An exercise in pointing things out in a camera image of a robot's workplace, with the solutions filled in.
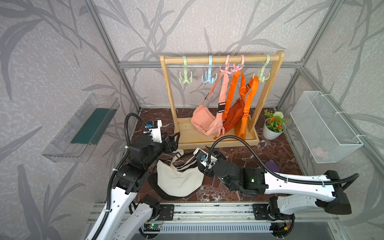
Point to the cream white sling bag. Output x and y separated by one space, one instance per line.
179 181

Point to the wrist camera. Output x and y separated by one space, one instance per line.
153 129
203 163

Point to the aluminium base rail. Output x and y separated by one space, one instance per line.
225 217

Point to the green hook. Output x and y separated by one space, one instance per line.
261 74
184 78

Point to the light orange sling bag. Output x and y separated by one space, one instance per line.
242 124

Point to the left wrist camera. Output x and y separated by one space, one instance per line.
153 129

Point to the black sling bag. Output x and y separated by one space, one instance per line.
153 181

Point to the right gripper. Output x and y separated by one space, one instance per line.
219 156

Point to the pink sling bag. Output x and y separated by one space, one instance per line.
203 120

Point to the purple pink brush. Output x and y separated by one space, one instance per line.
272 166

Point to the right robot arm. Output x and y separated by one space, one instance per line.
289 194

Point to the left green hook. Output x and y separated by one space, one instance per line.
184 78

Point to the potted flower plant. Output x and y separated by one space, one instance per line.
274 125

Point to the white wire basket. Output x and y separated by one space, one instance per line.
324 130

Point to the right green hook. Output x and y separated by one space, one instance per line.
261 74

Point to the left pink hook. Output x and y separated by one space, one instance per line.
227 66

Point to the right pink hook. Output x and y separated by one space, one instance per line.
240 66

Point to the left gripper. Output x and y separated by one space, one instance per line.
173 146

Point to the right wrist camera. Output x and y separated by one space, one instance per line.
203 163

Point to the blue hook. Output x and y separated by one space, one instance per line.
208 78

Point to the clear plastic wall shelf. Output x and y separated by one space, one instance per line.
78 139

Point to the pink hook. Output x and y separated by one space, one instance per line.
240 66
227 66

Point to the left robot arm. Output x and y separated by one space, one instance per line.
124 185

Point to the wooden hanging rack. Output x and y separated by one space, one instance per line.
190 137

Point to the dark orange sling bag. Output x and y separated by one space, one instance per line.
234 114

